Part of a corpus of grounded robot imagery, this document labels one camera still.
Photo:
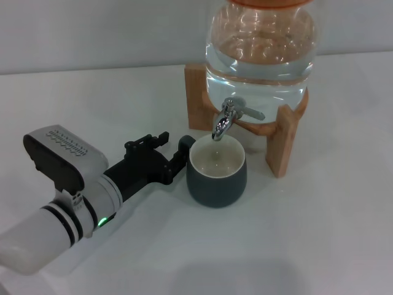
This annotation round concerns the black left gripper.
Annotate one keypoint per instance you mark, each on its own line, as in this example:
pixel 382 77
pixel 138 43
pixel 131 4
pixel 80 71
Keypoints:
pixel 138 172

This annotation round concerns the chrome dispenser faucet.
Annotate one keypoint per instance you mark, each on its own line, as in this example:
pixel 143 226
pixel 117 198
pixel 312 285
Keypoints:
pixel 223 123

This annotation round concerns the wooden dispenser stand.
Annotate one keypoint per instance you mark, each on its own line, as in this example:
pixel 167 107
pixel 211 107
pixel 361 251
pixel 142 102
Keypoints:
pixel 281 144

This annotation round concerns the glass water dispenser jar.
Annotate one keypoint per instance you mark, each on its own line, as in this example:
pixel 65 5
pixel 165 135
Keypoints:
pixel 261 61

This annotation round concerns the grey black wrist camera box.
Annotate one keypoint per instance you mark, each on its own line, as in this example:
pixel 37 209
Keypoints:
pixel 61 156

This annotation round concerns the dark grey ceramic cup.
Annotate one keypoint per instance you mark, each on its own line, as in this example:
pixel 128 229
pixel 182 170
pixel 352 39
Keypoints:
pixel 215 190

